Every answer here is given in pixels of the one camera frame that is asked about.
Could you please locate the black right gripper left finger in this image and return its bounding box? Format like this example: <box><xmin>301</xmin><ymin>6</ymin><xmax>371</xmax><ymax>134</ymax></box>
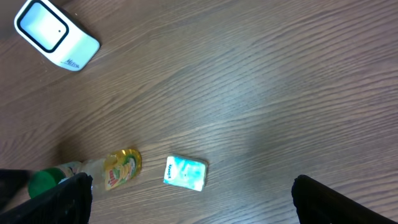
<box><xmin>1</xmin><ymin>173</ymin><xmax>93</xmax><ymax>224</ymax></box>

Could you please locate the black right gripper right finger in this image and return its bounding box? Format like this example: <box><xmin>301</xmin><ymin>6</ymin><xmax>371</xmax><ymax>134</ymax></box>
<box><xmin>291</xmin><ymin>175</ymin><xmax>397</xmax><ymax>224</ymax></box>

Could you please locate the yellow oil bottle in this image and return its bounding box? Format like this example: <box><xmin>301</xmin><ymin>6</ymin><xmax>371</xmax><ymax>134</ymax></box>
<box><xmin>27</xmin><ymin>149</ymin><xmax>142</xmax><ymax>198</ymax></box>

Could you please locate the teal tissue pack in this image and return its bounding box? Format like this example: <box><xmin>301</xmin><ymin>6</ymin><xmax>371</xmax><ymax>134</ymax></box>
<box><xmin>163</xmin><ymin>154</ymin><xmax>208</xmax><ymax>192</ymax></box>

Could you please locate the white barcode scanner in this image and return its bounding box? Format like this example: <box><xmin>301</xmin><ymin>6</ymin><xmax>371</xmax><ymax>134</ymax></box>
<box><xmin>14</xmin><ymin>0</ymin><xmax>100</xmax><ymax>72</ymax></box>

